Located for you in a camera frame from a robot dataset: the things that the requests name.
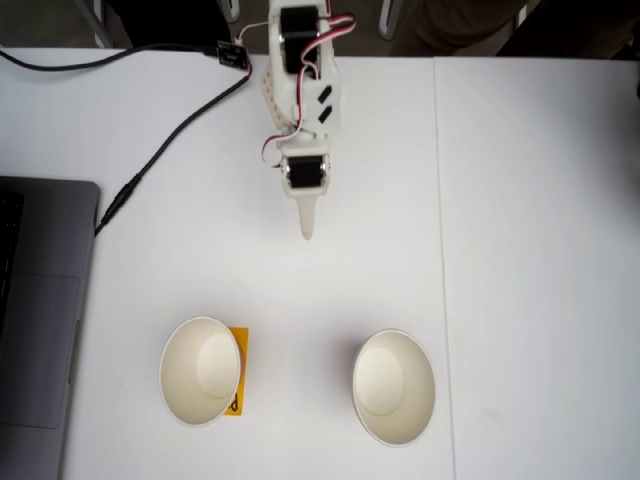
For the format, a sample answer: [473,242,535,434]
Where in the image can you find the dark gray laptop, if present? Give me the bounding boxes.
[0,175,102,480]

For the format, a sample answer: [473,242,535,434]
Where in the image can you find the yellow handwritten sticky note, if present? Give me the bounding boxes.
[222,326,250,417]

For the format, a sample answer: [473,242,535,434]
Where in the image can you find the brown paper cup with note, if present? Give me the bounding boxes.
[158,314,246,429]

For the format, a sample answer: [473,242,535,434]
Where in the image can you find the person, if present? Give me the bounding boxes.
[389,0,640,59]

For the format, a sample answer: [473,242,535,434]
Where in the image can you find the small black circuit board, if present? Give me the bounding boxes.
[215,40,250,71]

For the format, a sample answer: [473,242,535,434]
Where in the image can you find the black cable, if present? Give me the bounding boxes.
[0,43,219,72]
[93,74,252,237]

